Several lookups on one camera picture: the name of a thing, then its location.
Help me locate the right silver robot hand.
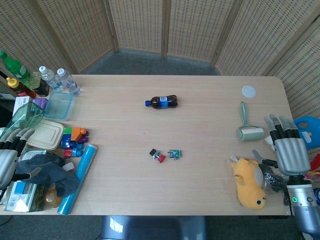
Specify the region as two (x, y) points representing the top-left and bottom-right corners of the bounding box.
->
(251, 114), (311, 177)

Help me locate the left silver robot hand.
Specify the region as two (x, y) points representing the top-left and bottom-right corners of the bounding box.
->
(0, 127), (42, 191)

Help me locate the red black small switch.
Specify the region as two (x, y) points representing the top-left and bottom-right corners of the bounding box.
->
(149, 148), (166, 165)

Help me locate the labelled plastic packet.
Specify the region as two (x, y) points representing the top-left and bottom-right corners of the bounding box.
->
(18, 149), (48, 164)

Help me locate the red toy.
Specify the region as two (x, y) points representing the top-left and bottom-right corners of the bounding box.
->
(306, 153), (320, 181)

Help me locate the blue round plastic toy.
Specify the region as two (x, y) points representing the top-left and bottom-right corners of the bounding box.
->
(293, 115), (320, 151)

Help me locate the silver tape roll in wrap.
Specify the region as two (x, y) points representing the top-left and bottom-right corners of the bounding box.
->
(256, 163), (289, 195)

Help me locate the black device in bag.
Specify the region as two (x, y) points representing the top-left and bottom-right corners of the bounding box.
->
(282, 188), (291, 206)

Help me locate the dark grey cloth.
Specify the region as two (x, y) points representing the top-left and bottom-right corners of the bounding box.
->
(14, 153), (80, 199)

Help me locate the green lint roller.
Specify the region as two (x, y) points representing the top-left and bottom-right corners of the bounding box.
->
(236, 101), (266, 142)

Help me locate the beige lunch box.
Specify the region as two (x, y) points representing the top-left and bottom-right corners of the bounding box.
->
(25, 119), (65, 151)

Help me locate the green transparent bottle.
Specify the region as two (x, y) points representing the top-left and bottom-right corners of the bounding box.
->
(0, 101), (46, 141)

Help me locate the yellow plush toy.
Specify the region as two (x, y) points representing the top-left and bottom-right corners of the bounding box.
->
(229, 157), (267, 211)

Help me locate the orange juice bottle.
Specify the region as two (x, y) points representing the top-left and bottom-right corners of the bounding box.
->
(44, 187), (64, 209)

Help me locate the white cardboard box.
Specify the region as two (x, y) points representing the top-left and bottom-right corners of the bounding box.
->
(11, 96), (34, 121)

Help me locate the large blue toy block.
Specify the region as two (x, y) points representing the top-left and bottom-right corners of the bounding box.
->
(60, 134), (74, 149)

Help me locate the purple small box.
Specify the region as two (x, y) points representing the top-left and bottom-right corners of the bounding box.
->
(32, 97), (49, 111)

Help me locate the small blue toy block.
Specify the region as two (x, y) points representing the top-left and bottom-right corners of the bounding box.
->
(71, 143), (85, 158)

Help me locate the orange toy block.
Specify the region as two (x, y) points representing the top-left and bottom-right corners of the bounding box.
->
(70, 126), (86, 142)

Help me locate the blue rolled tube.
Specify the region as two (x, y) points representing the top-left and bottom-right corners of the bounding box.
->
(57, 143), (99, 216)

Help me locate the brown bottle yellow cap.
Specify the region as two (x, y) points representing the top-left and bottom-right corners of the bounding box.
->
(6, 76), (37, 99)

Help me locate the clear blue plastic container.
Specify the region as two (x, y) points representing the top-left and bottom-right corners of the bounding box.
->
(44, 91), (75, 122)

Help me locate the white round disc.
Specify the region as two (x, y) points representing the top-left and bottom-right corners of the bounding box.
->
(241, 85), (258, 99)

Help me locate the purple toy block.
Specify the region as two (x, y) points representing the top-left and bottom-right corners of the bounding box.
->
(78, 128), (90, 145)

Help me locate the dark oil bottle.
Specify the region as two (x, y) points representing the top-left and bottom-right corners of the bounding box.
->
(29, 71), (50, 97)

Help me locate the clear water bottle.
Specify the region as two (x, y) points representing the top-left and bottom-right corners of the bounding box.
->
(38, 65), (65, 92)
(56, 67), (82, 97)

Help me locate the green soda bottle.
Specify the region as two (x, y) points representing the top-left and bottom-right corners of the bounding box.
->
(0, 50), (31, 85)

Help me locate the green circuit board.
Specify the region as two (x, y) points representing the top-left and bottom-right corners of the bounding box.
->
(167, 149), (183, 160)

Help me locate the cola bottle blue cap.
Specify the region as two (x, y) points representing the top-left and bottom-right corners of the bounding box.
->
(144, 94), (180, 111)

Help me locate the grey blue chair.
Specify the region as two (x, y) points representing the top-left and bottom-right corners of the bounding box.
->
(99, 215), (208, 240)

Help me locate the wicker folding screen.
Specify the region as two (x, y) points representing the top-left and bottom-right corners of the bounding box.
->
(0, 0), (320, 126)

